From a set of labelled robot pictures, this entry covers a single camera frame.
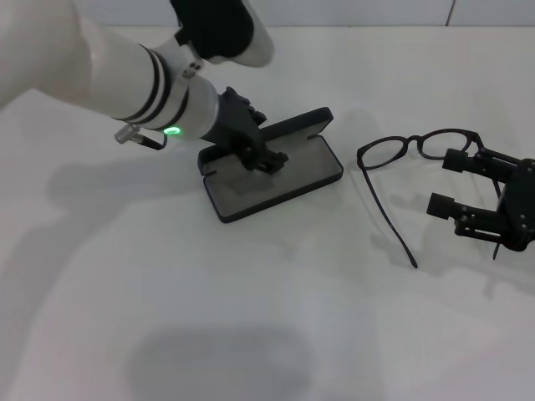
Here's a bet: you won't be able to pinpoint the black glasses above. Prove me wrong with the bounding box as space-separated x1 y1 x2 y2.
356 128 504 269

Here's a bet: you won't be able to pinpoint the black glasses case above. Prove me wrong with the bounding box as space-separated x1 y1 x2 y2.
196 107 344 226

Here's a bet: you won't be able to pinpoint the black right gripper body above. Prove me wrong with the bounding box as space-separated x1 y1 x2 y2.
495 156 535 254

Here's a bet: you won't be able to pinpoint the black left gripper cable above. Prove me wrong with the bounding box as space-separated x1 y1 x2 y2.
114 124 169 151

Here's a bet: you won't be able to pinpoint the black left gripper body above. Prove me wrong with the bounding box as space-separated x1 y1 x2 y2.
200 86 269 159

